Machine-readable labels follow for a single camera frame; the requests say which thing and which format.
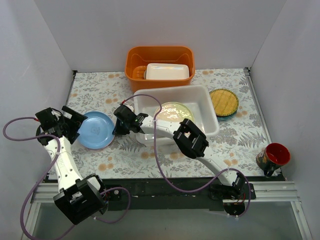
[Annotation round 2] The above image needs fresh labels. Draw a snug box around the woven bamboo yellow plate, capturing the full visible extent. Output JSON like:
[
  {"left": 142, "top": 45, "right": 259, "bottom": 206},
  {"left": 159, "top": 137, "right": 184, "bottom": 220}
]
[{"left": 209, "top": 88, "right": 239, "bottom": 117}]

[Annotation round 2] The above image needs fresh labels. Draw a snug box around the teal beaded plate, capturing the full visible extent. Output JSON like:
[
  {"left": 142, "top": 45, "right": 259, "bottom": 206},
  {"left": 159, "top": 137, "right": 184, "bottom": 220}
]
[{"left": 216, "top": 110, "right": 237, "bottom": 122}]

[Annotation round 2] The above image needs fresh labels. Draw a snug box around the aluminium frame rail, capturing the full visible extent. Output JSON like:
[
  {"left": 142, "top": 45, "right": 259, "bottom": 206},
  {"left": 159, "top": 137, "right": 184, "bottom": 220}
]
[{"left": 31, "top": 181, "right": 301, "bottom": 203}]

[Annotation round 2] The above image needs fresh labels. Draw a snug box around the orange plastic basket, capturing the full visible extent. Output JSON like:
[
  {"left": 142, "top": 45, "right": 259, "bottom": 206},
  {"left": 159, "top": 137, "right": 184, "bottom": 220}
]
[{"left": 124, "top": 45, "right": 196, "bottom": 92}]

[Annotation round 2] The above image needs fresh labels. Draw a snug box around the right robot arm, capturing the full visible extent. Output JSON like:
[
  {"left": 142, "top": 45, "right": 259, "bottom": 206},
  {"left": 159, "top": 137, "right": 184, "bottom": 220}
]
[{"left": 114, "top": 104, "right": 252, "bottom": 200}]

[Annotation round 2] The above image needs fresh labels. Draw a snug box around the red round object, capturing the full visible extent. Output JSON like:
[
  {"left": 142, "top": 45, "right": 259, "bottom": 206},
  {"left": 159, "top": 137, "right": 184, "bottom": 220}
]
[{"left": 256, "top": 142, "right": 291, "bottom": 178}]

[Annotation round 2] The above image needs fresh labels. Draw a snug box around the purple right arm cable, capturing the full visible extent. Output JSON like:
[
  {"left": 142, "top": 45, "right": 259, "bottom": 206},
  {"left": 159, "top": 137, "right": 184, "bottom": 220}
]
[{"left": 121, "top": 94, "right": 253, "bottom": 218}]

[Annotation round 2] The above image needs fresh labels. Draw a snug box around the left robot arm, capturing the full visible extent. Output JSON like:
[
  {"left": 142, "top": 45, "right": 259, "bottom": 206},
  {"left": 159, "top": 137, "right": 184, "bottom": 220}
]
[{"left": 35, "top": 105, "right": 108, "bottom": 225}]

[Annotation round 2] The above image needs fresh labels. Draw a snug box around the blue plate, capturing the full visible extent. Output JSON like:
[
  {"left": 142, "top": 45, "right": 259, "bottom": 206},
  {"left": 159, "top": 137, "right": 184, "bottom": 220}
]
[{"left": 77, "top": 111, "right": 115, "bottom": 150}]

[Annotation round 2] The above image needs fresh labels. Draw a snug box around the floral table mat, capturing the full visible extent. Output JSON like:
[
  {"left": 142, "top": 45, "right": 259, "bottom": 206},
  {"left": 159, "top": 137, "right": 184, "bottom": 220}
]
[{"left": 67, "top": 68, "right": 270, "bottom": 179}]

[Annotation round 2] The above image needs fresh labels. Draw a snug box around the white rectangular dish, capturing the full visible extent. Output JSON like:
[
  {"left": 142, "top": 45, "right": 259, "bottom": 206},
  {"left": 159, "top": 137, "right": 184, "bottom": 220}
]
[{"left": 144, "top": 63, "right": 190, "bottom": 81}]

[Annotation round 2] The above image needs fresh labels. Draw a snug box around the white plastic bin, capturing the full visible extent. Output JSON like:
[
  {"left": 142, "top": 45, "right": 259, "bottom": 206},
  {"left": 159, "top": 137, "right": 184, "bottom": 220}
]
[{"left": 133, "top": 85, "right": 220, "bottom": 138}]

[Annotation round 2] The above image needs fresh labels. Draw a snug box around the cream yellow plate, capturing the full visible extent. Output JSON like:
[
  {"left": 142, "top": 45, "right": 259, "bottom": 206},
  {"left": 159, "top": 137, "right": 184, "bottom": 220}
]
[{"left": 153, "top": 101, "right": 195, "bottom": 123}]

